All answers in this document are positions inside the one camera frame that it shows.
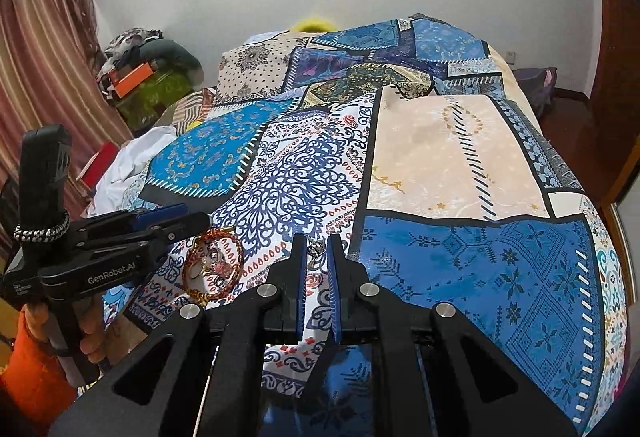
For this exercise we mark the striped pillow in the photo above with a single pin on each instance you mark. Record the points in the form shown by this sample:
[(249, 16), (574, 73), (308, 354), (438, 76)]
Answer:
[(188, 109)]

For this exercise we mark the green patterned cover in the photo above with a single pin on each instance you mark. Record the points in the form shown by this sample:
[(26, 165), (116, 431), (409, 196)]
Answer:
[(146, 103)]

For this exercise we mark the blue patchwork bedspread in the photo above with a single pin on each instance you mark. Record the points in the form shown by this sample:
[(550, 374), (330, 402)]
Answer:
[(412, 140)]

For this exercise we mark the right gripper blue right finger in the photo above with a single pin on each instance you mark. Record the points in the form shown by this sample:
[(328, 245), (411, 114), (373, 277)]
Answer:
[(333, 251)]

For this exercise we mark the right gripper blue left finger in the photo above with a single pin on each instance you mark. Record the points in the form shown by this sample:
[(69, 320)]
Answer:
[(300, 254)]

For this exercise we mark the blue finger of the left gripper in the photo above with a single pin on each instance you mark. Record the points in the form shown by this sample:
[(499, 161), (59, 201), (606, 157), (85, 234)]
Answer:
[(147, 219)]

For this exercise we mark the left hand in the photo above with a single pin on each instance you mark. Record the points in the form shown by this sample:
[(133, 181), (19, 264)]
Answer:
[(91, 323)]

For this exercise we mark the striped brown curtain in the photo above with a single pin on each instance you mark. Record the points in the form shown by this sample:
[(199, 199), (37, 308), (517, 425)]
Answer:
[(49, 58)]

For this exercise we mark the red white box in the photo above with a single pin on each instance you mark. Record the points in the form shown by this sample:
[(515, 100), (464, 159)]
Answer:
[(96, 167)]

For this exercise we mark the orange box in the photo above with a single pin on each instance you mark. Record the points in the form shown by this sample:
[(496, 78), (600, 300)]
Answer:
[(125, 84)]

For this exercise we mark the brown wooden door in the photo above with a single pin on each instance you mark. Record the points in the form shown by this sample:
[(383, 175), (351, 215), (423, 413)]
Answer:
[(615, 93)]

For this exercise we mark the orange sleeve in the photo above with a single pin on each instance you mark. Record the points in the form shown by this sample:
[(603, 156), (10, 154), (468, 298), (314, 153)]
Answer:
[(34, 388)]

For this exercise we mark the dark bag on floor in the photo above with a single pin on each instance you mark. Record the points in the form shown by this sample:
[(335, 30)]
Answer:
[(538, 85)]

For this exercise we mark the pile of clothes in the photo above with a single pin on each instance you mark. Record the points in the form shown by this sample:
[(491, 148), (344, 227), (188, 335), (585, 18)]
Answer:
[(139, 45)]

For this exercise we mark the white cloth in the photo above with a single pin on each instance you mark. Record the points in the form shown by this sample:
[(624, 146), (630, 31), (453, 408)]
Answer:
[(122, 182)]

